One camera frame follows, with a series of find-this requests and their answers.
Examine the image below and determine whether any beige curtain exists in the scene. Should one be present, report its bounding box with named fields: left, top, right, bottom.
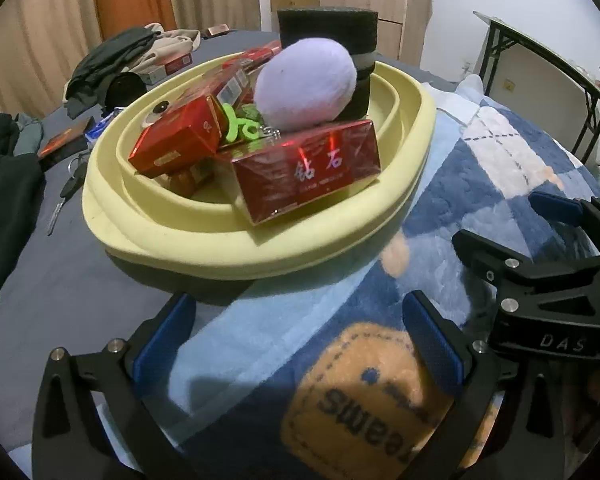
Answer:
left=0, top=0, right=273, bottom=116

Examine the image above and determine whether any beige clothing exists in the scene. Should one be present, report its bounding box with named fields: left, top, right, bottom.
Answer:
left=130, top=22, right=202, bottom=68

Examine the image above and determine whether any blue white packet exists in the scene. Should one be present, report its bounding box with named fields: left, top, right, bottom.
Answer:
left=85, top=117, right=114, bottom=142

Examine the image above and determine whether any purple plush ball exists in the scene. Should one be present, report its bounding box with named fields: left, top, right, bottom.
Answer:
left=253, top=37, right=359, bottom=131

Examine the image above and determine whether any dark jacket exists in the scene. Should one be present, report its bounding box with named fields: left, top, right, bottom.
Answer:
left=0, top=112, right=47, bottom=348

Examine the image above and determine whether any dark grey speckled foam block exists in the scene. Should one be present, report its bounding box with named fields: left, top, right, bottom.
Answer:
left=276, top=7, right=380, bottom=122

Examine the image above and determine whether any yellow plastic basin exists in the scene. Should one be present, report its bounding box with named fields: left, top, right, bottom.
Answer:
left=81, top=50, right=437, bottom=281

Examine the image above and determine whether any dark green clothing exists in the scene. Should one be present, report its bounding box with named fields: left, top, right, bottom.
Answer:
left=64, top=27, right=162, bottom=120

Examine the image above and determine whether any small red box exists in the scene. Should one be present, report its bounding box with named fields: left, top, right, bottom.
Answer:
left=162, top=52, right=194, bottom=77

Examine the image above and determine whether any black folding table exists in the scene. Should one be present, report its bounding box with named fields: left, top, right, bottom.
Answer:
left=472, top=10, right=600, bottom=167

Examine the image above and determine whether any flat dark box orange print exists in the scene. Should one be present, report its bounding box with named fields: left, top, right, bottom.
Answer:
left=36, top=117, right=97, bottom=162

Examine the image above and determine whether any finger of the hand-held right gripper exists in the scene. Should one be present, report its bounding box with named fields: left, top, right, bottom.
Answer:
left=527, top=190, right=600, bottom=257
left=451, top=228, right=600, bottom=302

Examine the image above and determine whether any beige toy with black eye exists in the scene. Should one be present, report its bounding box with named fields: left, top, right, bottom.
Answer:
left=138, top=100, right=174, bottom=129

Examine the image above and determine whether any dark red cigarette carton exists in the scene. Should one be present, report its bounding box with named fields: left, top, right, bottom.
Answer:
left=127, top=95, right=232, bottom=180

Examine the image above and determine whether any large red cigarette carton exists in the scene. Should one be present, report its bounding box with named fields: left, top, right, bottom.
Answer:
left=228, top=120, right=384, bottom=226

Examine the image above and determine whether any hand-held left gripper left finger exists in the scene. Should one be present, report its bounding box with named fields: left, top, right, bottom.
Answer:
left=30, top=290, right=198, bottom=480

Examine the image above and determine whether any green keychain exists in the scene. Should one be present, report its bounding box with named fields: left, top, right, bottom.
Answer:
left=221, top=103, right=281, bottom=143

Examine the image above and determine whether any blue checkered blanket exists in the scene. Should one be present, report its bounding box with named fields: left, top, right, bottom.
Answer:
left=172, top=74, right=600, bottom=480

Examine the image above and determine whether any black car key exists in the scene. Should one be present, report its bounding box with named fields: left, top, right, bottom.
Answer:
left=47, top=159, right=89, bottom=237

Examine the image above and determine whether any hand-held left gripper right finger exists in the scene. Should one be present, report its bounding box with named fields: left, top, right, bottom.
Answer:
left=402, top=289, right=567, bottom=480

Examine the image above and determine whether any black cylinder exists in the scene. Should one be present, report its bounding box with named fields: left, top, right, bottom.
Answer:
left=104, top=72, right=144, bottom=107

